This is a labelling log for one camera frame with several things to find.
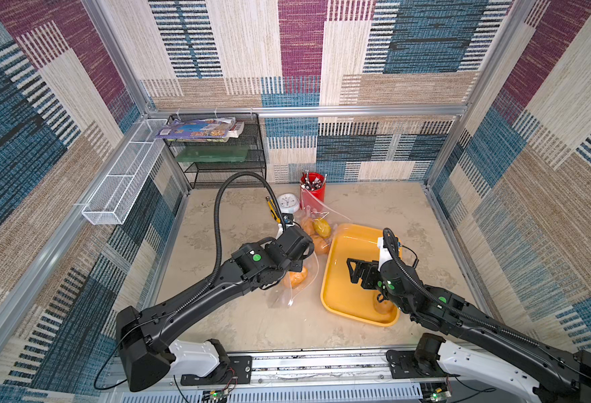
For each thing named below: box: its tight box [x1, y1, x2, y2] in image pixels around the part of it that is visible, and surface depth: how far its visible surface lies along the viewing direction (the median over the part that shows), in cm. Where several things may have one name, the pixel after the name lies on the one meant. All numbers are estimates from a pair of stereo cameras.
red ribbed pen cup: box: [299, 172, 326, 211], surface depth 101 cm
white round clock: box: [277, 193, 300, 214], surface depth 114 cm
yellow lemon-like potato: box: [312, 218, 332, 239], surface depth 98 cm
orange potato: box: [300, 216, 317, 237], surface depth 101 cm
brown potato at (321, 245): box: [313, 235, 330, 256], surface depth 95 cm
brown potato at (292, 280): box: [283, 266, 308, 289], surface depth 83 cm
